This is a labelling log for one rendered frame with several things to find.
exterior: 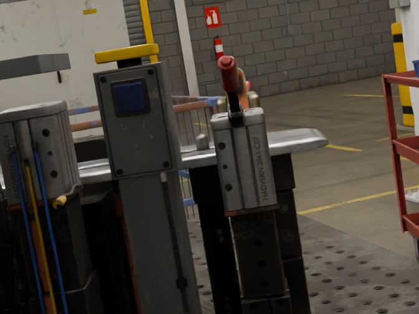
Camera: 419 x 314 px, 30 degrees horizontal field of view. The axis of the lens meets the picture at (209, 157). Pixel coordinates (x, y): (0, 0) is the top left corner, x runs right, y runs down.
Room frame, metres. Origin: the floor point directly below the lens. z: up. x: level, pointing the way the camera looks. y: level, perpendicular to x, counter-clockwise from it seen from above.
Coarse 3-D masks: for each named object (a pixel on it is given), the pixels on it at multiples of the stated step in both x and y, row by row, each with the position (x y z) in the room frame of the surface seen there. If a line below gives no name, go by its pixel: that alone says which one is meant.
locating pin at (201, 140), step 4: (196, 136) 1.15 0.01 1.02; (200, 136) 1.15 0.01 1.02; (204, 136) 1.15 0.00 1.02; (196, 140) 1.15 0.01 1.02; (200, 140) 1.15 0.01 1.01; (204, 140) 1.15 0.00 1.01; (196, 144) 1.15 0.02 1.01; (200, 144) 1.15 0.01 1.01; (204, 144) 1.15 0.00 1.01; (208, 144) 1.15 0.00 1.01; (196, 148) 1.15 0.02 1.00; (200, 148) 1.15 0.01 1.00; (204, 148) 1.15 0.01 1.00; (208, 148) 1.15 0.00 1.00
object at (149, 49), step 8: (120, 48) 0.80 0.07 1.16; (128, 48) 0.80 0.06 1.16; (136, 48) 0.79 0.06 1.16; (144, 48) 0.79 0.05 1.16; (152, 48) 0.79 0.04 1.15; (96, 56) 0.80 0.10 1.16; (104, 56) 0.80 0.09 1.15; (112, 56) 0.80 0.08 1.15; (120, 56) 0.80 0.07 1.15; (128, 56) 0.79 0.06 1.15; (136, 56) 0.79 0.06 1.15; (144, 56) 0.80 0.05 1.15; (120, 64) 0.82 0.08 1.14; (128, 64) 0.81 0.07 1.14; (136, 64) 0.81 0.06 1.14
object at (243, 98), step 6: (240, 72) 1.29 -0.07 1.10; (240, 78) 1.28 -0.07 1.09; (240, 84) 1.28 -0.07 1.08; (240, 90) 1.28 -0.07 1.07; (246, 90) 1.28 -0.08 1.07; (240, 96) 1.28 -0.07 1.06; (246, 96) 1.28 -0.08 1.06; (228, 102) 1.28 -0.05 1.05; (240, 102) 1.28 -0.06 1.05; (246, 102) 1.28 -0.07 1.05; (246, 108) 1.28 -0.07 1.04
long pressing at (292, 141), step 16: (304, 128) 1.21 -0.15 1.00; (272, 144) 1.06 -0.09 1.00; (288, 144) 1.06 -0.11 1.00; (304, 144) 1.06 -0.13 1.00; (320, 144) 1.06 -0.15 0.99; (96, 160) 1.24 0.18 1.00; (192, 160) 1.06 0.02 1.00; (208, 160) 1.06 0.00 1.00; (0, 176) 1.23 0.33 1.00; (80, 176) 1.07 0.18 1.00; (96, 176) 1.07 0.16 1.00
